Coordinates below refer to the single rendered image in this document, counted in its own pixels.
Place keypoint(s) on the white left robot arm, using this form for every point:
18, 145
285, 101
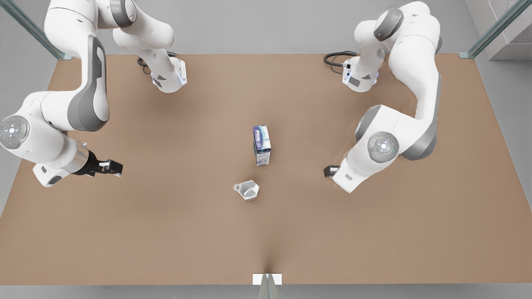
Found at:
415, 83

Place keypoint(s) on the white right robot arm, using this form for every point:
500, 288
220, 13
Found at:
89, 95

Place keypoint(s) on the blue and white carton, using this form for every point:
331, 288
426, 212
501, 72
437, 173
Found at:
262, 145

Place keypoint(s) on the clear measuring cup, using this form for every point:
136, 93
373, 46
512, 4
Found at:
247, 190

